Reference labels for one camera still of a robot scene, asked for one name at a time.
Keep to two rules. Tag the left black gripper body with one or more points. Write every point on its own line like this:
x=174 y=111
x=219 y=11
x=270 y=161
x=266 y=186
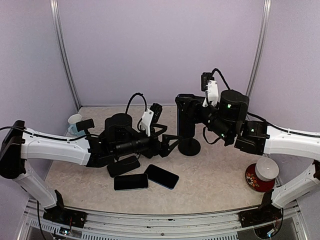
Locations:
x=155 y=149

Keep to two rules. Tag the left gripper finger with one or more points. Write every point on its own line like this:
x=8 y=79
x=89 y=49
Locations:
x=168 y=144
x=157 y=129

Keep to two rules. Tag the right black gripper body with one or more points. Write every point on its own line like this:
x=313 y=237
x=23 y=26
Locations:
x=205 y=122

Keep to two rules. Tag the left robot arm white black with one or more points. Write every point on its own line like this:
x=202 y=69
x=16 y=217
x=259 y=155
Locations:
x=93 y=151

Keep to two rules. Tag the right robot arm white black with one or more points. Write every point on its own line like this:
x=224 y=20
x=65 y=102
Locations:
x=258 y=137

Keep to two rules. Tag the centre black pole phone stand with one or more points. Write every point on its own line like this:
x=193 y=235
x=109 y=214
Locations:
x=189 y=147

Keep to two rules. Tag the black pole phone stand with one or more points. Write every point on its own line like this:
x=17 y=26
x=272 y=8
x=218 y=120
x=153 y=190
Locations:
x=83 y=126
x=189 y=147

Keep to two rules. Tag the black phone upper left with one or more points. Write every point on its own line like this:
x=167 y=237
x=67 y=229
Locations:
x=123 y=166

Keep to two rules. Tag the black phone lower left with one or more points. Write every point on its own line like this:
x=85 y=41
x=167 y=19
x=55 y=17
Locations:
x=131 y=182

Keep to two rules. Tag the left black pole phone stand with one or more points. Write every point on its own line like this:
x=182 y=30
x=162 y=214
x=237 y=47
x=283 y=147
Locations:
x=83 y=126

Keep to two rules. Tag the light blue white cup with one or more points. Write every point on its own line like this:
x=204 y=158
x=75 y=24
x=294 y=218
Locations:
x=72 y=129

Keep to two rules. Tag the white bowl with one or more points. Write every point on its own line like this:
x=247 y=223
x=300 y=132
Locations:
x=266 y=169

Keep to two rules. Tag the red floral plate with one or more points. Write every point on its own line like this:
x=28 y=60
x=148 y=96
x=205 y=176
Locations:
x=256 y=183

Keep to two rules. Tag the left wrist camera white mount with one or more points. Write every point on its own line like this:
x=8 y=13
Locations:
x=151 y=115

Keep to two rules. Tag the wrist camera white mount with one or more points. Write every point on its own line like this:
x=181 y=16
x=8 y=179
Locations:
x=151 y=115
x=210 y=86

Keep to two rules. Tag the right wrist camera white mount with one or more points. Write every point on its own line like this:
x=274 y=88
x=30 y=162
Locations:
x=210 y=86

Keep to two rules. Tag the front aluminium rail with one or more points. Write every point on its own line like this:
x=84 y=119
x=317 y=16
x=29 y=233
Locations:
x=100 y=225

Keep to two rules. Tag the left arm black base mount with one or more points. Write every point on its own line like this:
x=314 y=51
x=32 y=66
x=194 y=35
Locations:
x=68 y=217

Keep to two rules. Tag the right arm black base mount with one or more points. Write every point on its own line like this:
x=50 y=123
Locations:
x=254 y=217

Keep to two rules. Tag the right aluminium frame post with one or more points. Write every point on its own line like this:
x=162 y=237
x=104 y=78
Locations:
x=260 y=47

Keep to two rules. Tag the aluminium frame post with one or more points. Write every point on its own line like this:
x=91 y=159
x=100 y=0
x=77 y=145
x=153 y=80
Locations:
x=54 y=6
x=260 y=47

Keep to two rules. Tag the left aluminium frame post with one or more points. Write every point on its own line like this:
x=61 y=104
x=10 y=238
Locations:
x=54 y=6

